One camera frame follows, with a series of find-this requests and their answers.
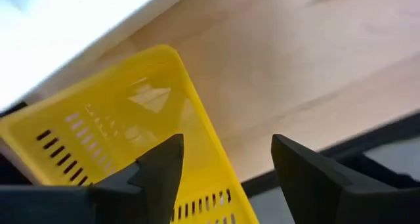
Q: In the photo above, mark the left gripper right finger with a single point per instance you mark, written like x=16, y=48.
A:
x=308, y=191

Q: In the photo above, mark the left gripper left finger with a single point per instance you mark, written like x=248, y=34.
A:
x=154, y=184

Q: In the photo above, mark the yellow plastic slotted basket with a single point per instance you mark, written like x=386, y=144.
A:
x=147, y=73

